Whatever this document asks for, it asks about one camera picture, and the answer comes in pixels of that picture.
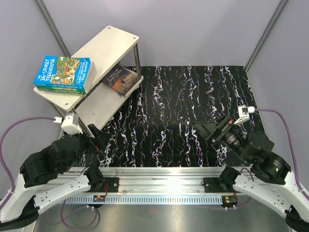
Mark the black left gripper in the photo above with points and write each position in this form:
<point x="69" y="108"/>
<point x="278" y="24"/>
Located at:
<point x="100" y="142"/>

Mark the dark tale of two cities book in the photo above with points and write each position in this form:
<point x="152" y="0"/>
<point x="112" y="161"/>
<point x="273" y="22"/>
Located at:
<point x="117" y="74"/>

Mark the blue paperback book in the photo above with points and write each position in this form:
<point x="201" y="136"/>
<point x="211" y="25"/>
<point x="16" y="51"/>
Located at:
<point x="123" y="88"/>

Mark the blue 26-storey treehouse book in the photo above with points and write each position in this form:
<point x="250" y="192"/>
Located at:
<point x="66" y="72"/>

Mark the dark green 104-storey treehouse book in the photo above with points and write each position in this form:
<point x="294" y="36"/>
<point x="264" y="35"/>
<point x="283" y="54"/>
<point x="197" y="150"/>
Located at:
<point x="61" y="89"/>

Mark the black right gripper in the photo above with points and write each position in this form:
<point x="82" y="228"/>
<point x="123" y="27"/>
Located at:
<point x="207" y="129"/>

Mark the aluminium rail frame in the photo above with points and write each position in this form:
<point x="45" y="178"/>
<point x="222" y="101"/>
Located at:
<point x="170" y="186"/>

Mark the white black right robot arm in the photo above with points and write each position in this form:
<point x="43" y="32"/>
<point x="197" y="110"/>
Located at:
<point x="290" y="200"/>

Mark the white two-tier shelf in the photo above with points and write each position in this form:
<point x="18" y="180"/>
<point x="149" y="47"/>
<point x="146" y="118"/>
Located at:
<point x="106" y="49"/>

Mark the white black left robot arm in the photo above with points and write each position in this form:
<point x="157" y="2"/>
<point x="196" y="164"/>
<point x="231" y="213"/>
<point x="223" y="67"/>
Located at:
<point x="23" y="203"/>

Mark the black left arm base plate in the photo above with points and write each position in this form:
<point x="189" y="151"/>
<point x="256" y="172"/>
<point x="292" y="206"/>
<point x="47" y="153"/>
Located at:
<point x="111" y="184"/>

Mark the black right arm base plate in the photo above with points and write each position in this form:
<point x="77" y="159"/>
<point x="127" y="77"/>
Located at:
<point x="212" y="185"/>

